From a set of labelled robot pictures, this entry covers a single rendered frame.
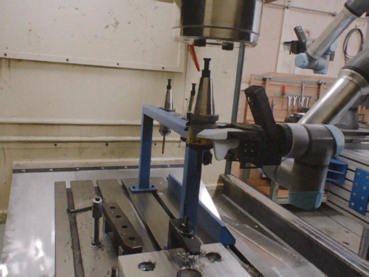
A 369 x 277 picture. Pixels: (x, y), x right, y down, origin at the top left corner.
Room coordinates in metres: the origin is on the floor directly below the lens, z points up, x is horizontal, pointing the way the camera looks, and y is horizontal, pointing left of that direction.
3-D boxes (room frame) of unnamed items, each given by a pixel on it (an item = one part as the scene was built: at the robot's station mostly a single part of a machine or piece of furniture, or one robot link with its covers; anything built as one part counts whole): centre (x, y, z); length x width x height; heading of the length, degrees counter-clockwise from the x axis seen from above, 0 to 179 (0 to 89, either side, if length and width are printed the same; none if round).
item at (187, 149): (0.78, -0.03, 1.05); 0.10 x 0.05 x 0.30; 112
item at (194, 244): (0.67, -0.02, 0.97); 0.13 x 0.03 x 0.15; 22
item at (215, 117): (0.62, -0.03, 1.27); 0.06 x 0.06 x 0.03
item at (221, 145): (0.60, -0.07, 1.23); 0.09 x 0.03 x 0.06; 126
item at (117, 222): (0.78, 0.15, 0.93); 0.26 x 0.05 x 0.06; 27
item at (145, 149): (1.19, 0.14, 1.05); 0.10 x 0.05 x 0.30; 112
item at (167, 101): (1.16, 0.07, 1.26); 0.04 x 0.04 x 0.07
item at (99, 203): (0.77, 0.21, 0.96); 0.03 x 0.03 x 0.13
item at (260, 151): (0.67, -0.15, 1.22); 0.12 x 0.08 x 0.09; 113
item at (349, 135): (1.55, -0.75, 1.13); 0.36 x 0.22 x 0.06; 107
